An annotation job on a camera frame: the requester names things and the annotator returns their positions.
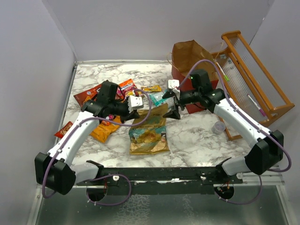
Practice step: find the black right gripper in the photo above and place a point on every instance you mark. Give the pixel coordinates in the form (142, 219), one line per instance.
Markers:
(172, 114)

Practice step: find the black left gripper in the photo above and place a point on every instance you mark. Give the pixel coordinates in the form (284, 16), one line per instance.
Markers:
(133, 115)

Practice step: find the gold kettle chips bag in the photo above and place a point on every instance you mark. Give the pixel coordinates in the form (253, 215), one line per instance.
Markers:
(150, 138)

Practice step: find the yellow Kettle honey dijon bag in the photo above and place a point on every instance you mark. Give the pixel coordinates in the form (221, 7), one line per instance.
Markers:
(102, 132)

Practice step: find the red Doritos chips bag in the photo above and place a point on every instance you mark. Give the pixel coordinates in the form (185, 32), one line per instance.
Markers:
(86, 95)

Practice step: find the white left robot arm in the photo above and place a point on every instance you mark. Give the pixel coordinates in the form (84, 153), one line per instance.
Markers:
(54, 169)

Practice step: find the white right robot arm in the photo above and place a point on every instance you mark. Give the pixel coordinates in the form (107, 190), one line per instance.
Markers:
(265, 145)

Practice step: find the teal Fox's mint candy bag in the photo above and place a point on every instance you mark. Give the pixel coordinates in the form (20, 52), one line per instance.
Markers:
(157, 99)

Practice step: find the orange Fox's fruits candy bag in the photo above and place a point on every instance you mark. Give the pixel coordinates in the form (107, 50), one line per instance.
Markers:
(125, 89)

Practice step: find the red brown paper bag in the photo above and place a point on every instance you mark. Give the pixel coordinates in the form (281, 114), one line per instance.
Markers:
(194, 70)

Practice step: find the yellow M&M's packet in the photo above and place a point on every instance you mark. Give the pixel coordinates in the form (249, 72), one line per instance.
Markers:
(151, 88)

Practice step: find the small purple lidded cup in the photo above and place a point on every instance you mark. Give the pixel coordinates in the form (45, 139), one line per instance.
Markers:
(218, 128)

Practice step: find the green white marker pen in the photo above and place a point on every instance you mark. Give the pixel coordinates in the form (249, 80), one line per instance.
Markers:
(224, 74)

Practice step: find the small red snack packet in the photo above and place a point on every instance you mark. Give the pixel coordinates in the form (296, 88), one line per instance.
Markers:
(64, 130)

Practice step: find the orange wooden rack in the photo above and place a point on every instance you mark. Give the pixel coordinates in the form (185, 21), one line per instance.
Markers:
(248, 75)

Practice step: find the pink white marker pen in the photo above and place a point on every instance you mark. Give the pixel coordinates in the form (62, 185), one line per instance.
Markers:
(257, 106)

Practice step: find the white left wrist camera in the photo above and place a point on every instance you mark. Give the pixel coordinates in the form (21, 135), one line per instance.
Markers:
(135, 103)

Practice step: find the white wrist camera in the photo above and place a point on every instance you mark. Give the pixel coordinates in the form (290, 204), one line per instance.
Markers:
(173, 83)
(135, 103)

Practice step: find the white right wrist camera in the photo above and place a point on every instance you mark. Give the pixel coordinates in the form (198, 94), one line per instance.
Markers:
(173, 83)

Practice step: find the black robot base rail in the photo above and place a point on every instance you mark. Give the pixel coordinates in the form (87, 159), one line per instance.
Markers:
(157, 180)

